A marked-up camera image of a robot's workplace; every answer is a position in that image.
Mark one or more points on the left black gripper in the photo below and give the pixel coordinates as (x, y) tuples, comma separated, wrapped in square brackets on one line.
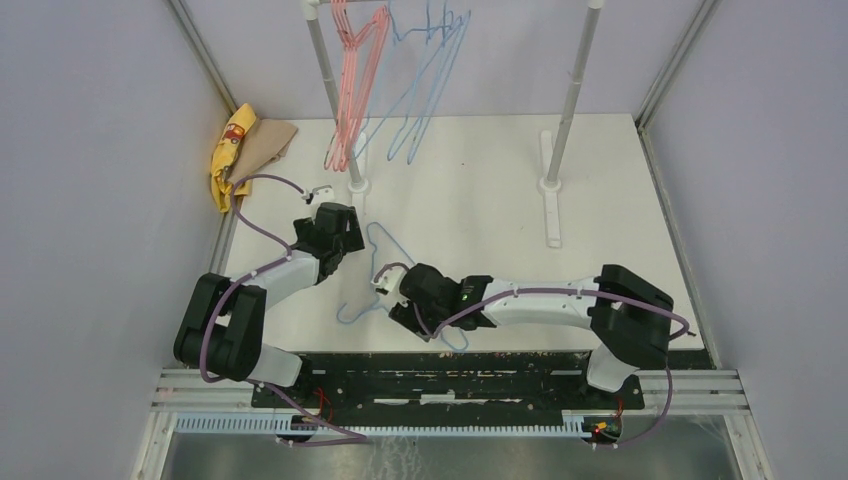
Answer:
[(351, 241)]

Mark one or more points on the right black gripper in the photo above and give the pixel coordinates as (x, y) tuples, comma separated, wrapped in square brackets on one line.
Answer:
[(402, 313)]

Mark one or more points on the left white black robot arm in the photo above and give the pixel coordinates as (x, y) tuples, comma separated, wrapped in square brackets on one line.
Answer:
[(222, 328)]

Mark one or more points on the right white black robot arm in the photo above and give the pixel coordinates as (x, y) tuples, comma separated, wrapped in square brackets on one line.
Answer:
[(633, 319)]

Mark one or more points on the left grey rack pole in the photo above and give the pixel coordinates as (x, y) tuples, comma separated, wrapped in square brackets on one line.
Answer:
[(359, 185)]

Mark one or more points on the grey rack pole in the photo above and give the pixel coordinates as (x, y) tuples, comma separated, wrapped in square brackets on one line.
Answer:
[(359, 185), (552, 144)]

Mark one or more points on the beige cloth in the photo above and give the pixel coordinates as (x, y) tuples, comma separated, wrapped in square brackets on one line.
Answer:
[(266, 141)]

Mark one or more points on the yellow printed cloth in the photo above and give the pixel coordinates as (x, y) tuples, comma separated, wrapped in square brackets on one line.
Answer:
[(226, 153)]

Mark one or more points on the right grey rack pole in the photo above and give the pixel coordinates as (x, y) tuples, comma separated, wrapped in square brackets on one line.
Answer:
[(552, 144)]

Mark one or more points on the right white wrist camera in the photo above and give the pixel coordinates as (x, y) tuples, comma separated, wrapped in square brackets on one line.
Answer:
[(388, 281)]

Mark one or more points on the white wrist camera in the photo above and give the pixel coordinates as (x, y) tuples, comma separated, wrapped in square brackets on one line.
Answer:
[(319, 195), (388, 281)]

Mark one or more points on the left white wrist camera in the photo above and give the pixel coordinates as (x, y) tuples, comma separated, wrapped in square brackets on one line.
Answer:
[(319, 195)]

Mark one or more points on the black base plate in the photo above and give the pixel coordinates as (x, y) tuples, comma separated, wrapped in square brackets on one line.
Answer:
[(449, 389)]

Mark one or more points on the white slotted cable duct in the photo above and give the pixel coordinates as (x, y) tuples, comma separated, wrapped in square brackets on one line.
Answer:
[(289, 424)]

